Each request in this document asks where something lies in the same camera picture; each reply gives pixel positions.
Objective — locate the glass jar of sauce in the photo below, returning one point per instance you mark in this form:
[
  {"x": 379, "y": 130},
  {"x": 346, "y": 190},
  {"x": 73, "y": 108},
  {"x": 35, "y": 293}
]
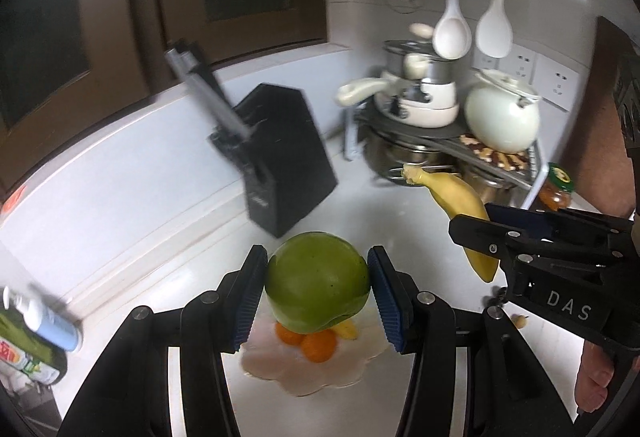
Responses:
[{"x": 556, "y": 189}]

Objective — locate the steel pot with lid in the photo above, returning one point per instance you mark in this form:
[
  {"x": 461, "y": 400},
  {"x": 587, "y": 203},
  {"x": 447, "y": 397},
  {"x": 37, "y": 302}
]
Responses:
[{"x": 415, "y": 62}]

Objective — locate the white ladle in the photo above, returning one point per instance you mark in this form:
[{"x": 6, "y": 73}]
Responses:
[{"x": 451, "y": 34}]

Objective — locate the black knife block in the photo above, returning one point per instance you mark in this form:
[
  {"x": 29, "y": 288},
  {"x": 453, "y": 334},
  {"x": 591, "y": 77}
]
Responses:
[{"x": 285, "y": 157}]

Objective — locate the small steel pot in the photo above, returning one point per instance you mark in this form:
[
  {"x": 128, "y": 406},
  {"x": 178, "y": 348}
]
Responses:
[{"x": 492, "y": 184}]

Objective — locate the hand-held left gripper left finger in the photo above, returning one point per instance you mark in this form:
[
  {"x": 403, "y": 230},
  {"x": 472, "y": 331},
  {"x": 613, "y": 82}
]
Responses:
[{"x": 250, "y": 302}]

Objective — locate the person's right hand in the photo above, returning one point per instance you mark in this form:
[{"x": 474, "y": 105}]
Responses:
[{"x": 592, "y": 382}]

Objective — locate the wide steel pot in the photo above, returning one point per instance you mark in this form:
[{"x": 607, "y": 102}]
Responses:
[{"x": 390, "y": 157}]

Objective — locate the wooden trivet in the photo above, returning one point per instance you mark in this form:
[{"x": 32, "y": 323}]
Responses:
[{"x": 495, "y": 154}]

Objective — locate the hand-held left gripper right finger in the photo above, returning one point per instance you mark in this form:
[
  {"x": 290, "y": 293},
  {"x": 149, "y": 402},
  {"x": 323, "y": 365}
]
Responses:
[{"x": 387, "y": 302}]

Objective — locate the white ceramic pot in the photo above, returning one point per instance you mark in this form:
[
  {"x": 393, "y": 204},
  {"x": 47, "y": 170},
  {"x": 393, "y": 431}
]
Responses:
[{"x": 502, "y": 114}]

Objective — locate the green detergent bottle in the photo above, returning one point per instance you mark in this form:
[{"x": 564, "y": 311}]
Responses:
[{"x": 30, "y": 357}]

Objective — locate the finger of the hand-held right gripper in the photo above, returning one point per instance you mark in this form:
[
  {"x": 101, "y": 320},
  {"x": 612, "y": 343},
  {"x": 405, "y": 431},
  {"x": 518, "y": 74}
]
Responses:
[
  {"x": 480, "y": 234},
  {"x": 525, "y": 222}
]

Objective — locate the grey corner shelf rack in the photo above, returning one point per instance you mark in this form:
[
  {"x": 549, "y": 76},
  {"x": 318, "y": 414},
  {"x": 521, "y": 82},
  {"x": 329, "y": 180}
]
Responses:
[{"x": 530, "y": 177}]

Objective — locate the green apple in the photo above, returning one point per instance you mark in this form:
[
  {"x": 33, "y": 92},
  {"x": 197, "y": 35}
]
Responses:
[{"x": 317, "y": 282}]

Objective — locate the white wall socket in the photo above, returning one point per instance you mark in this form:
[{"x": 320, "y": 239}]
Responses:
[
  {"x": 521, "y": 64},
  {"x": 486, "y": 62},
  {"x": 556, "y": 84}
]

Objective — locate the blue pump bottle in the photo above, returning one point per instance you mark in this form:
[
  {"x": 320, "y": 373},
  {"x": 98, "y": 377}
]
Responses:
[{"x": 45, "y": 319}]

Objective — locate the cream frying pan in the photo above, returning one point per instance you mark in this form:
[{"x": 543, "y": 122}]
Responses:
[{"x": 430, "y": 117}]

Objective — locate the white scalloped bowl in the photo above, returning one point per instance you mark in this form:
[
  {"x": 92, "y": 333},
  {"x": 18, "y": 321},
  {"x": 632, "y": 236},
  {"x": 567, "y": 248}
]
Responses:
[{"x": 310, "y": 377}]

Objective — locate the brown longan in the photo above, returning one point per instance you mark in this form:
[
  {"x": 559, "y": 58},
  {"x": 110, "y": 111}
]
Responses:
[{"x": 520, "y": 320}]

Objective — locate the white rice paddle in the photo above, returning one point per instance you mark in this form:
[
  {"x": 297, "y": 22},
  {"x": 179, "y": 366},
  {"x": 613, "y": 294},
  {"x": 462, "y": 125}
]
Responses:
[{"x": 494, "y": 34}]

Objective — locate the brown wooden cutting board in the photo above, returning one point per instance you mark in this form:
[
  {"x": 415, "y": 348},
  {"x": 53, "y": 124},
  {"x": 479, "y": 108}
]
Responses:
[{"x": 612, "y": 117}]

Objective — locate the orange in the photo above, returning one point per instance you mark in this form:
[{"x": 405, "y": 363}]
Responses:
[
  {"x": 289, "y": 336},
  {"x": 320, "y": 348}
]

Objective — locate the large brown window frame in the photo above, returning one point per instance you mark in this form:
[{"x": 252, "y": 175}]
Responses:
[{"x": 45, "y": 32}]

